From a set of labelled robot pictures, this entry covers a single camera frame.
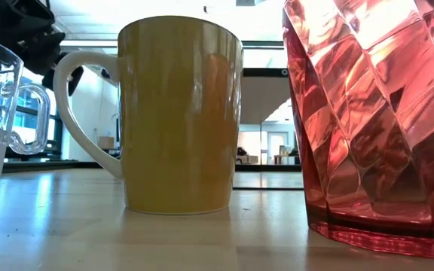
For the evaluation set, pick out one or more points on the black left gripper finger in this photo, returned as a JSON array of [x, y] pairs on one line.
[[75, 77]]

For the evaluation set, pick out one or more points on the white ceramic mug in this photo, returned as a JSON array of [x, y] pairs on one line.
[[179, 120]]

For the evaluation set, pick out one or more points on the red faceted plastic tumbler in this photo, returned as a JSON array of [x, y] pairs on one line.
[[375, 124]]

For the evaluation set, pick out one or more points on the cardboard box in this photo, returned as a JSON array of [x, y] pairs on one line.
[[106, 143]]

